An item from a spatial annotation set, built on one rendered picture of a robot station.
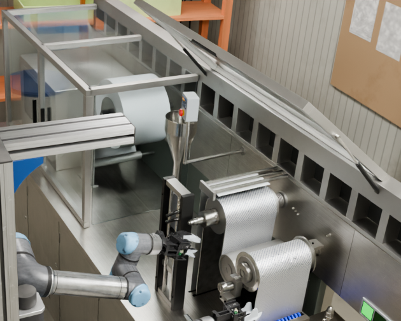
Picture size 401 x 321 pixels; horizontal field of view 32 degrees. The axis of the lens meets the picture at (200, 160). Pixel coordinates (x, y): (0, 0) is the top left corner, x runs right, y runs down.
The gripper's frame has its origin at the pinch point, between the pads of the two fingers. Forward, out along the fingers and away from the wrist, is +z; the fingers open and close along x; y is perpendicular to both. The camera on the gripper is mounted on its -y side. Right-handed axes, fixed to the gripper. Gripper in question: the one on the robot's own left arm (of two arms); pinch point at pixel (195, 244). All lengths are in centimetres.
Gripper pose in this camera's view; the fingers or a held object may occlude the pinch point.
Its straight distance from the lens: 262.5
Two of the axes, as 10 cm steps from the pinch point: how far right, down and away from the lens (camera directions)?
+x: 3.1, -9.4, -1.7
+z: 7.3, 1.2, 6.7
